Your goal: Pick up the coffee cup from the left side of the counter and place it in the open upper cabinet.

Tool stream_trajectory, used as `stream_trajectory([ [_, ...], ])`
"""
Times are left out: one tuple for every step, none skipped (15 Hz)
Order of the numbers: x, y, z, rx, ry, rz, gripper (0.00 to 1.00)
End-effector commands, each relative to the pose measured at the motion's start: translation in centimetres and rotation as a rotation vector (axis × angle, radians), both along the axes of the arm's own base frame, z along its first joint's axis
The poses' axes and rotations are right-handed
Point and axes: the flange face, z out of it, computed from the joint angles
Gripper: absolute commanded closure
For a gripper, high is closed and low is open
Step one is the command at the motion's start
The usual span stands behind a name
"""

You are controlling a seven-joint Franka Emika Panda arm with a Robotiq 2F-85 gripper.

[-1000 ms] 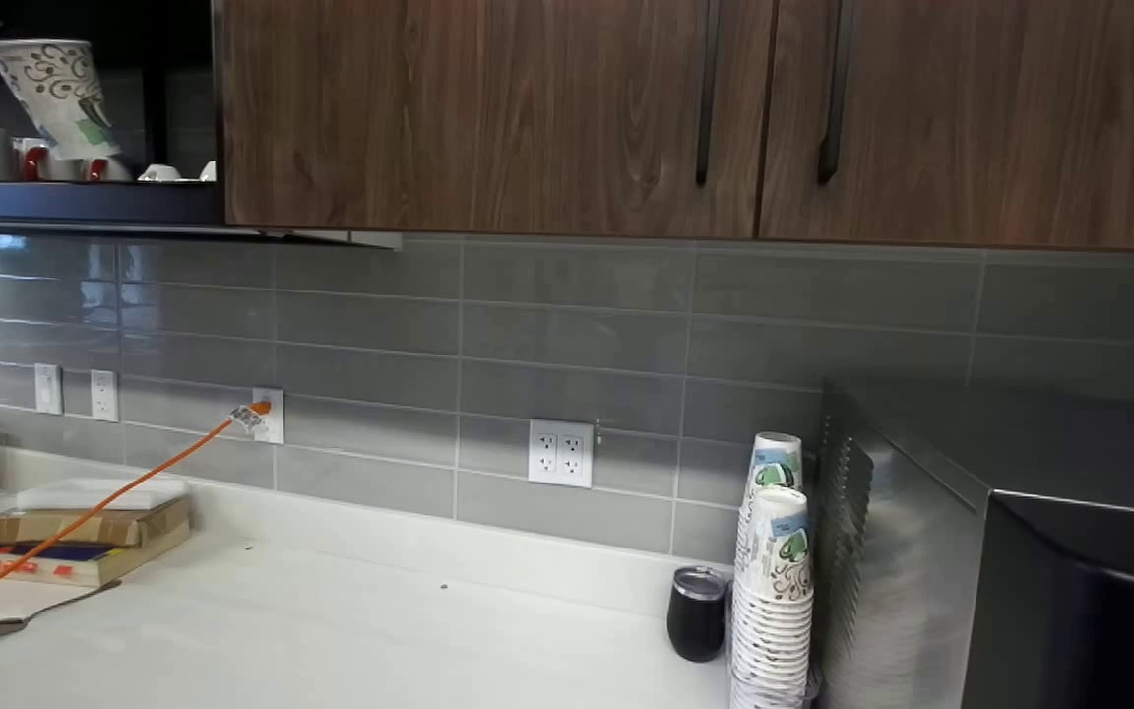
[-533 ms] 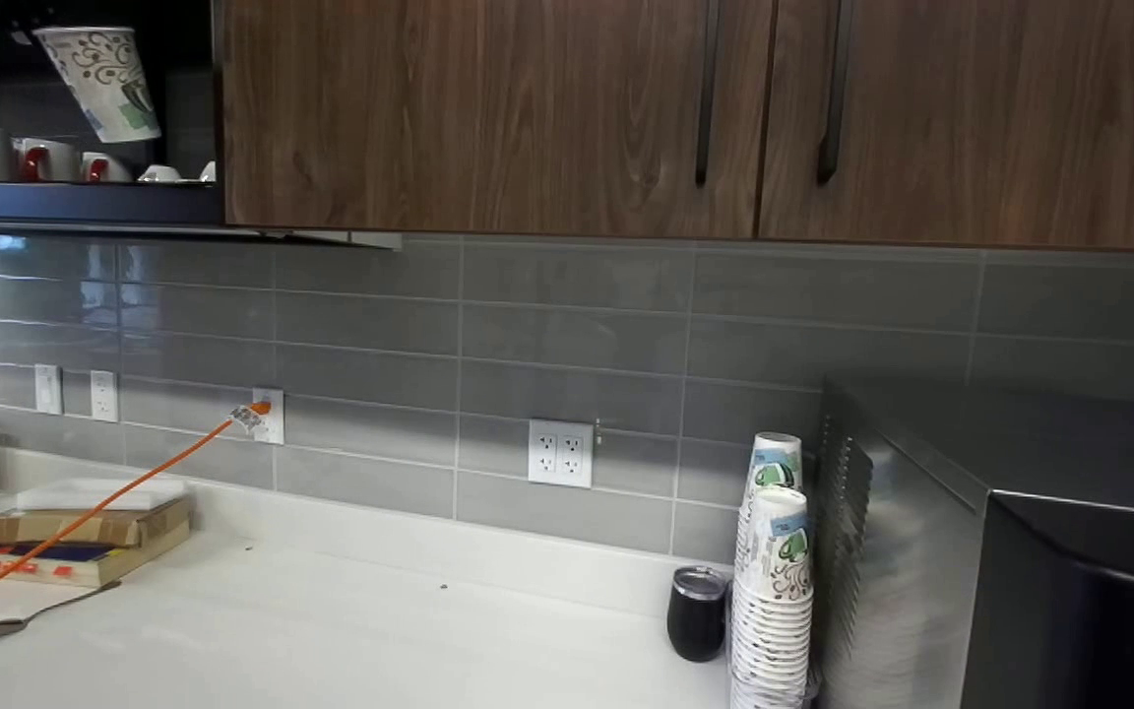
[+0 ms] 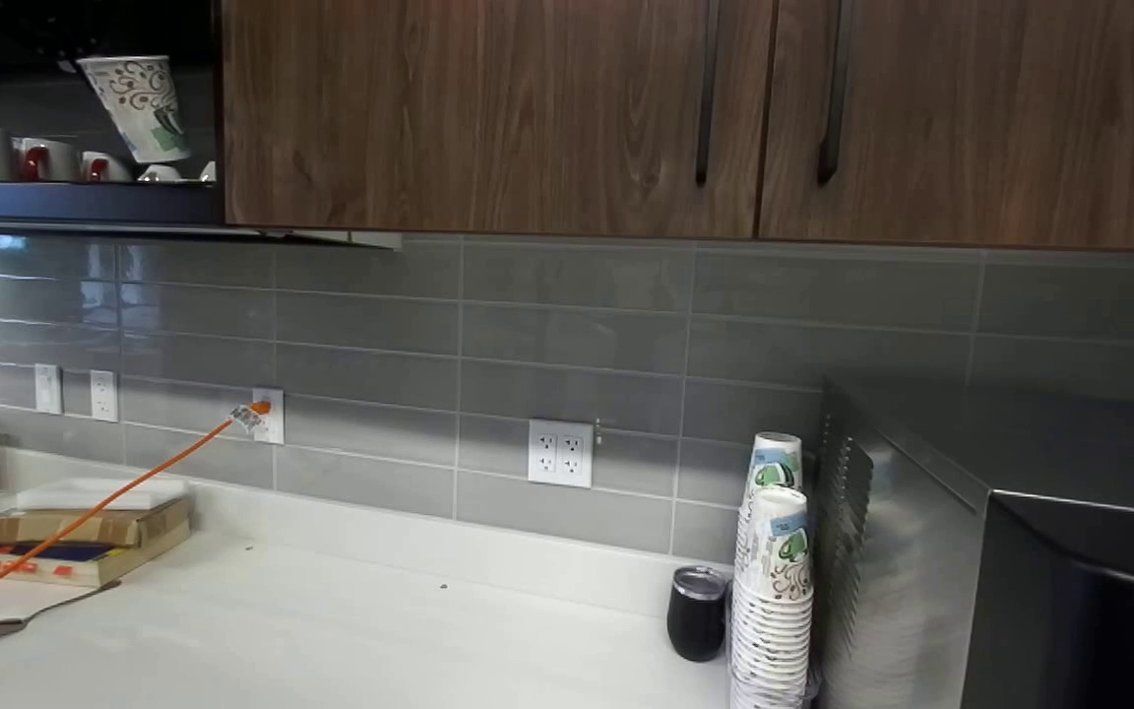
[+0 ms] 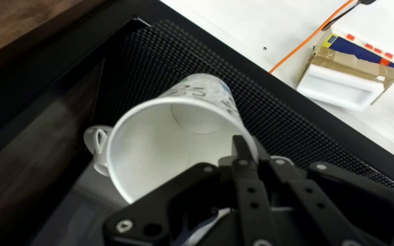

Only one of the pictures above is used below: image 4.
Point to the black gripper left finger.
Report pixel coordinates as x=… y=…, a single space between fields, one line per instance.
x=198 y=200

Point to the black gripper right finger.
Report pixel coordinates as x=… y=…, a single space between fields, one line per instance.
x=339 y=205

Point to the white printed paper coffee cup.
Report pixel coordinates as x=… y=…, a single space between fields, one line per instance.
x=170 y=141

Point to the cardboard box with white tray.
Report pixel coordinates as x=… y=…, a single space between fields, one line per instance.
x=345 y=82

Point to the black mesh shelf liner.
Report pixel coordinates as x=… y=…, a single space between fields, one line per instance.
x=261 y=82

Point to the blue and orange flat box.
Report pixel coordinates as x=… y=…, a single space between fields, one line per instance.
x=362 y=48

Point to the black open wall shelf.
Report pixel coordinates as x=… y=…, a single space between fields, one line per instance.
x=69 y=118

